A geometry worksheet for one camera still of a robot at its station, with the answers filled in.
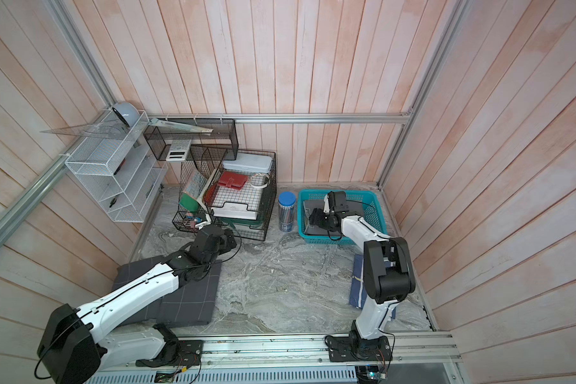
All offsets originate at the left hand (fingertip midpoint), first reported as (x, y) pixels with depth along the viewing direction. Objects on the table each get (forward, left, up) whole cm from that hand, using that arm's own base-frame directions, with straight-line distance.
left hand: (223, 238), depth 83 cm
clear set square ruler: (+39, +20, +20) cm, 48 cm away
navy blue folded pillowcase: (-16, -48, -13) cm, 53 cm away
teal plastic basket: (+16, -59, -7) cm, 62 cm away
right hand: (+15, -35, -6) cm, 38 cm away
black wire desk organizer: (+17, -4, +5) cm, 18 cm away
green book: (+23, +20, -7) cm, 31 cm away
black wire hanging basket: (+46, +8, +7) cm, 47 cm away
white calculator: (+36, +22, +11) cm, 44 cm away
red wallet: (+22, -1, +7) cm, 23 cm away
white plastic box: (+31, -9, +8) cm, 33 cm away
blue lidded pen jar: (+12, -22, +2) cm, 26 cm away
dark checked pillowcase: (-6, +39, -14) cm, 42 cm away
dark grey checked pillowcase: (-18, +10, -13) cm, 24 cm away
